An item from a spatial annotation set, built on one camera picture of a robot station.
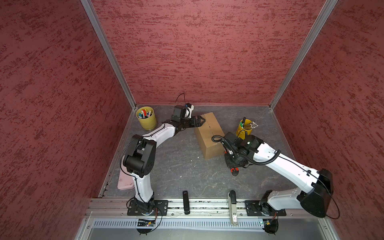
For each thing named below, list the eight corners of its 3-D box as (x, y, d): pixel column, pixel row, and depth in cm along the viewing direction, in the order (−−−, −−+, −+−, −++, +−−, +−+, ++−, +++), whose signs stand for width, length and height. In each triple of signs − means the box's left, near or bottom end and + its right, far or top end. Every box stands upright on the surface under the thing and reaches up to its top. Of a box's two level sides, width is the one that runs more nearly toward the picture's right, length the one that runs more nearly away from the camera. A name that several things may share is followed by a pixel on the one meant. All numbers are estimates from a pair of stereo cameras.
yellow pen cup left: (140, 133, 107) (133, 119, 94) (144, 120, 114) (138, 106, 102) (156, 133, 107) (151, 119, 94) (159, 120, 114) (155, 106, 102)
